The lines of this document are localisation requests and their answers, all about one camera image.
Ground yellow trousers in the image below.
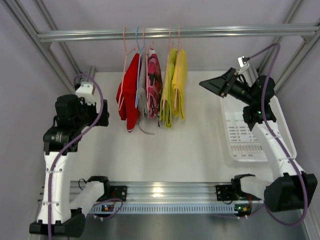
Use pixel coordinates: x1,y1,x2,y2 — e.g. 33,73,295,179
171,49,188,121

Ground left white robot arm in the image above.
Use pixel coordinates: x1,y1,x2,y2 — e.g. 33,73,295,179
29,94,110,238

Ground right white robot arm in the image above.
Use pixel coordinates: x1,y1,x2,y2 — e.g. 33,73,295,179
199,68,318,213

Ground pink hanger of red trousers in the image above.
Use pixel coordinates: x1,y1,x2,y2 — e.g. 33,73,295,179
118,27,131,111

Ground red trousers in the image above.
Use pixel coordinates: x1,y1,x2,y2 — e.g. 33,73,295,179
116,53,140,133

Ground grey trousers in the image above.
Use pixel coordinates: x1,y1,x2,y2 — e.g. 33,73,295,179
137,73,155,136

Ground lime green trousers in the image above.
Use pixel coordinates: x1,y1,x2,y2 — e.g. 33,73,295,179
159,48,178,129

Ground pink camouflage trousers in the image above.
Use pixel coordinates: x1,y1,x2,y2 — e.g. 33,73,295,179
146,48,163,119

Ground blue hanger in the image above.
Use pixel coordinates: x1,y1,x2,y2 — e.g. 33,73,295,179
134,26,146,109

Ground pink hanger of camouflage trousers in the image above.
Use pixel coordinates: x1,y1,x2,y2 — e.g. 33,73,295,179
141,27,149,115

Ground white plastic basket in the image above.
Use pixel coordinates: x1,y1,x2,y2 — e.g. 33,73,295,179
219,95,297,167

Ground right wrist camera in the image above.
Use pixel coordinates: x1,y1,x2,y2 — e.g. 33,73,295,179
237,56,250,75

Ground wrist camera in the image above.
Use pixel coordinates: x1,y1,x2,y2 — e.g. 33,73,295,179
75,81,96,105
237,56,250,75

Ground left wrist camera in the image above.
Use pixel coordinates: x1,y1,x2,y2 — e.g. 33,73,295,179
75,81,96,105

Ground right aluminium frame post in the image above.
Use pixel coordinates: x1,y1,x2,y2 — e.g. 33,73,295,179
241,0,320,82

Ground aluminium frame post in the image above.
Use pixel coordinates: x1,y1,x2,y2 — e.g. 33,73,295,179
0,0,81,93
241,0,320,82

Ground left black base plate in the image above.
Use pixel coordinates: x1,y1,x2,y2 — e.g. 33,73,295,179
98,185,128,202

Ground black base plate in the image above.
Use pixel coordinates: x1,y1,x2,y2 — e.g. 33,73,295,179
215,184,245,203
98,185,128,202

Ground aluminium hanging rail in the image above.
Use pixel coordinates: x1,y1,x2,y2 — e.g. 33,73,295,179
37,23,320,43

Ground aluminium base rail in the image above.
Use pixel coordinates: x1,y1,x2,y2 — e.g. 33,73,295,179
37,181,271,205

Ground grey slotted cable duct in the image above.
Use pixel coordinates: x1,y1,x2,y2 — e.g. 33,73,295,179
89,203,250,215

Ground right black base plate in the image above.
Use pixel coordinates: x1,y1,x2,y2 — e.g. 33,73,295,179
215,184,245,203

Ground left aluminium frame post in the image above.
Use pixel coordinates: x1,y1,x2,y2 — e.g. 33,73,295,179
0,0,81,93

